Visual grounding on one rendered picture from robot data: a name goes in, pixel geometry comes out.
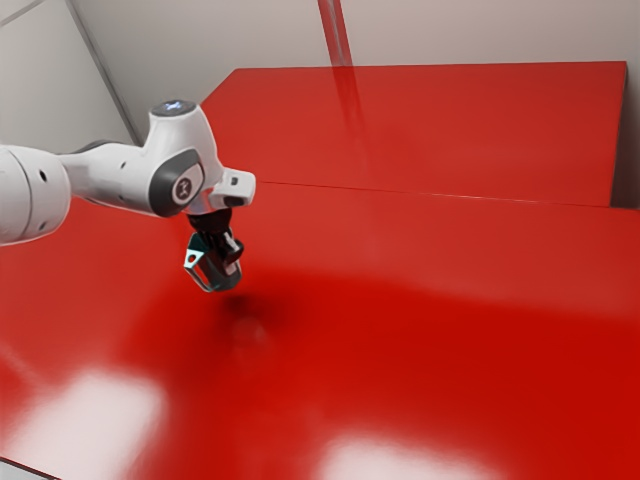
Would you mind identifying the teal faceted mug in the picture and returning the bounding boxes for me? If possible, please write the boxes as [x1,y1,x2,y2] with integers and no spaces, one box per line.
[182,232,244,294]

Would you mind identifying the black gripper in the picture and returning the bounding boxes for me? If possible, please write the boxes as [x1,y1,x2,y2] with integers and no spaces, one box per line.
[186,208,246,276]

